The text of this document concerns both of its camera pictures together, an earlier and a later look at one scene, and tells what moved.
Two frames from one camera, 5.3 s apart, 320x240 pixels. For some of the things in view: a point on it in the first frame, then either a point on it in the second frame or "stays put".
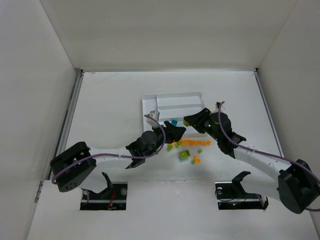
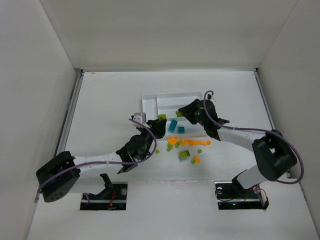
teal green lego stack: x=184 y=155 stays put
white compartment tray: x=172 y=106 stays put
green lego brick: x=185 y=122 to x=163 y=116
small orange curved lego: x=196 y=160 stays put
